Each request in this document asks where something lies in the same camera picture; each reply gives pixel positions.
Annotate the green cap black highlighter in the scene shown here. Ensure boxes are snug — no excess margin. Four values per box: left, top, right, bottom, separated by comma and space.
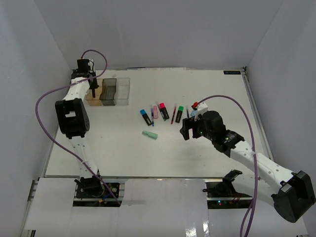
175, 106, 184, 123

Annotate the blue cap black highlighter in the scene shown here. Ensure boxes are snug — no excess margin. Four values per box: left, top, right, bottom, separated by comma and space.
140, 109, 152, 126

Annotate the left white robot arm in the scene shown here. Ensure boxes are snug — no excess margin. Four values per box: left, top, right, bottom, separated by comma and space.
55, 59, 98, 181

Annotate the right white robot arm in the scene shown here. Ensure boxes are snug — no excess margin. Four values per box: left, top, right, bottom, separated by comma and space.
180, 111, 316, 223

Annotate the amber transparent container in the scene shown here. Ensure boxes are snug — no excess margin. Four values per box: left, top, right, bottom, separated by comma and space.
85, 79, 103, 106

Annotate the red pen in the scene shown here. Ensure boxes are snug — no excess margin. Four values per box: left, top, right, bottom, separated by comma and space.
170, 103, 177, 124

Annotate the clear transparent container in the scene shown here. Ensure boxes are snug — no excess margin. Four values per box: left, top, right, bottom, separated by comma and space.
115, 78, 130, 106

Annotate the pink cap black highlighter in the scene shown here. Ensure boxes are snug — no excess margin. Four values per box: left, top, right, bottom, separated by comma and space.
159, 103, 169, 120

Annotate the mint green correction tape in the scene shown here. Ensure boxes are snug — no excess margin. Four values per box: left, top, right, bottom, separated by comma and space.
142, 130, 158, 140

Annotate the green pen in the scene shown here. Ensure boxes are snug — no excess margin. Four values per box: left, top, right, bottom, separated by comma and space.
156, 101, 166, 121

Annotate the blue pen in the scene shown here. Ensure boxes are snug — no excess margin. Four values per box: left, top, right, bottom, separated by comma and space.
150, 105, 155, 127

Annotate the right blue table label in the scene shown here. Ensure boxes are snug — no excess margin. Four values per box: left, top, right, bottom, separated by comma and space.
223, 70, 241, 75

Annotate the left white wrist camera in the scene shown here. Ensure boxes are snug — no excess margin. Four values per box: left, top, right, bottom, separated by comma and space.
88, 59, 94, 68

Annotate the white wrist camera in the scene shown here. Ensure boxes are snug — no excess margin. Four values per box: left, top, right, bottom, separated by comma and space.
192, 102, 208, 121
88, 59, 94, 68

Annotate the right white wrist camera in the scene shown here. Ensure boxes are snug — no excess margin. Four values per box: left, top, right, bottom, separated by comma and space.
192, 102, 208, 121

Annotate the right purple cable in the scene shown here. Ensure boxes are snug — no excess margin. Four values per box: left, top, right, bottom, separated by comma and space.
195, 95, 261, 237

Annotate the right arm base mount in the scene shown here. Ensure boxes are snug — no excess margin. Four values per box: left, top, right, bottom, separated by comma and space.
202, 169, 252, 209

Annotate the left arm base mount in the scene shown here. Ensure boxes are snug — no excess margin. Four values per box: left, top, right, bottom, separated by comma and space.
73, 176, 122, 207

